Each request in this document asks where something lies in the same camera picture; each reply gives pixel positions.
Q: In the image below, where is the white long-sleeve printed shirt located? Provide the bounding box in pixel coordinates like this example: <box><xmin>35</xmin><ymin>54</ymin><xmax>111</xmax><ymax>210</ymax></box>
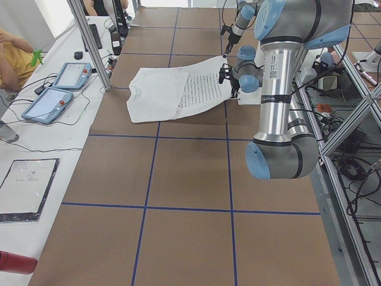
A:
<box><xmin>126</xmin><ymin>56</ymin><xmax>230</xmax><ymax>123</ymax></box>

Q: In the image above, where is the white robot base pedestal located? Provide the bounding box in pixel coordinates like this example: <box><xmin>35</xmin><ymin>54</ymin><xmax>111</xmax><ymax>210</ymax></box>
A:
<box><xmin>238</xmin><ymin>88</ymin><xmax>262</xmax><ymax>105</ymax></box>

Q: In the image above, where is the aluminium frame post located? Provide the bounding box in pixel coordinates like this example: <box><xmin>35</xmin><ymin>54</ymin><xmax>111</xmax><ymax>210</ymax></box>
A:
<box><xmin>67</xmin><ymin>0</ymin><xmax>111</xmax><ymax>91</ymax></box>

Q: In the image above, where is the blue teach pendant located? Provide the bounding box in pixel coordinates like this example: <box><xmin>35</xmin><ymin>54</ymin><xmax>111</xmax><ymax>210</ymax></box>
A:
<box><xmin>21</xmin><ymin>87</ymin><xmax>73</xmax><ymax>124</ymax></box>
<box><xmin>52</xmin><ymin>63</ymin><xmax>92</xmax><ymax>91</ymax></box>

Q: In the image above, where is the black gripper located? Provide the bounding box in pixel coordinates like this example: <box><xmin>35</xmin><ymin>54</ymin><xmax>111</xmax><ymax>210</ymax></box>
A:
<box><xmin>223</xmin><ymin>32</ymin><xmax>241</xmax><ymax>58</ymax></box>
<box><xmin>230</xmin><ymin>78</ymin><xmax>240</xmax><ymax>99</ymax></box>

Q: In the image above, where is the orange device under frame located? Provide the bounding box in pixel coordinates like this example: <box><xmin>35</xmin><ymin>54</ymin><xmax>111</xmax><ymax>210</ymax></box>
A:
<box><xmin>317</xmin><ymin>104</ymin><xmax>332</xmax><ymax>113</ymax></box>

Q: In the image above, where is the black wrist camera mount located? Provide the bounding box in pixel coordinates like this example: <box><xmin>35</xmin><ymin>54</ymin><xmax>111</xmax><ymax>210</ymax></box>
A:
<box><xmin>218</xmin><ymin>63</ymin><xmax>232</xmax><ymax>84</ymax></box>

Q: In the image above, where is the red bottle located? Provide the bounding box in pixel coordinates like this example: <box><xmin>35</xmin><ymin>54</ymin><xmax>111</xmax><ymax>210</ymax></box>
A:
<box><xmin>1</xmin><ymin>251</ymin><xmax>38</xmax><ymax>275</ymax></box>

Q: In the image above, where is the black keyboard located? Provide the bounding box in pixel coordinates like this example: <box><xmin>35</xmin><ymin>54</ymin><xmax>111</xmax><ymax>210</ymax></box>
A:
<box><xmin>89</xmin><ymin>24</ymin><xmax>102</xmax><ymax>49</ymax></box>

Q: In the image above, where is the blue teach pendant near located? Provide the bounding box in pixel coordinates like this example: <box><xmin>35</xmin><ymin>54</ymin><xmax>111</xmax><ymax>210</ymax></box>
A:
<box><xmin>21</xmin><ymin>87</ymin><xmax>73</xmax><ymax>124</ymax></box>

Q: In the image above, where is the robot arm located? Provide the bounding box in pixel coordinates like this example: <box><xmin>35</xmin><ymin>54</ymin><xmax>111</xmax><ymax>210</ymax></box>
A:
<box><xmin>227</xmin><ymin>1</ymin><xmax>354</xmax><ymax>179</ymax></box>
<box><xmin>220</xmin><ymin>1</ymin><xmax>263</xmax><ymax>58</ymax></box>

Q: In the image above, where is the person in yellow shirt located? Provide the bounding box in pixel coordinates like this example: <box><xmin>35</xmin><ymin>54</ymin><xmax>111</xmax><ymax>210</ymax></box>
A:
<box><xmin>1</xmin><ymin>29</ymin><xmax>36</xmax><ymax>92</ymax></box>

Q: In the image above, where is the blue teach pendant far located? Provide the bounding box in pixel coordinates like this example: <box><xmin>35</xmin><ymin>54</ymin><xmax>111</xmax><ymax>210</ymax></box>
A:
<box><xmin>52</xmin><ymin>63</ymin><xmax>92</xmax><ymax>91</ymax></box>

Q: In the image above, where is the black computer mouse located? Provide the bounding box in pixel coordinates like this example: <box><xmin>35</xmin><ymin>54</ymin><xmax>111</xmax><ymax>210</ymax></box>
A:
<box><xmin>74</xmin><ymin>51</ymin><xmax>83</xmax><ymax>60</ymax></box>

